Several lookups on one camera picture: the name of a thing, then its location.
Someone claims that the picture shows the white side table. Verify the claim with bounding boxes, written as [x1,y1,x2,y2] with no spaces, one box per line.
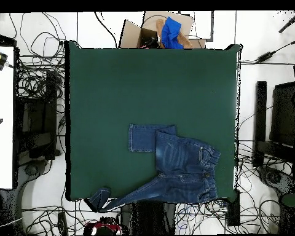
[0,45,15,189]

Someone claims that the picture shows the black equipment stand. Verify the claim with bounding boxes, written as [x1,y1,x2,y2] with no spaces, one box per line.
[16,69,61,160]

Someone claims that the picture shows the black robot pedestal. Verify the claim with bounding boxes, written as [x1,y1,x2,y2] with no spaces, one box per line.
[119,201,178,235]

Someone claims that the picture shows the dark green table cloth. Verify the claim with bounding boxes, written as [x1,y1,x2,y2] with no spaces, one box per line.
[65,40,242,201]

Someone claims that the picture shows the bright blue cloth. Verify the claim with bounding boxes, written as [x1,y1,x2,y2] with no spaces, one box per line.
[160,16,185,49]

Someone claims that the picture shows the grey swivel chair base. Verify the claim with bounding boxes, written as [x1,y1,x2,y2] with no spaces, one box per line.
[15,158,51,197]
[256,165,295,197]

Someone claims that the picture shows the black flat panel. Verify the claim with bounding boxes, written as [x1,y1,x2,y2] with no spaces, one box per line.
[269,81,295,149]

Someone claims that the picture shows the black power adapter cable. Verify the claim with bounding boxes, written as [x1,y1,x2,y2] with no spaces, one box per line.
[240,36,295,66]

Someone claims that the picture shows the black rod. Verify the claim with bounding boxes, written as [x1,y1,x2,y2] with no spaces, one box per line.
[278,10,295,34]

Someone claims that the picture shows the blue denim jeans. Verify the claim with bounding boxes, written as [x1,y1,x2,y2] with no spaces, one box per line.
[88,123,221,213]

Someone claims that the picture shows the black power strip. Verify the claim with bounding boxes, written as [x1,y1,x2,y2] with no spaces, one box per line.
[57,211,69,235]

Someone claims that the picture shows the black rectangular box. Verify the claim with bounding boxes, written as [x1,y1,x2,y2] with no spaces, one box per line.
[226,188,241,227]

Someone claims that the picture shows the black upright bar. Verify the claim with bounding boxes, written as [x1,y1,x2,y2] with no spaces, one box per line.
[252,81,268,168]

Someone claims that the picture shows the brown cardboard box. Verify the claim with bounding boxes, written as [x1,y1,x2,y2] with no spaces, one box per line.
[119,10,207,49]

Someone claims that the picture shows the black cable bundle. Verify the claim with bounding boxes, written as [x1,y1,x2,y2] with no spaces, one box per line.
[237,140,286,233]
[22,198,122,235]
[174,200,228,234]
[9,12,67,100]

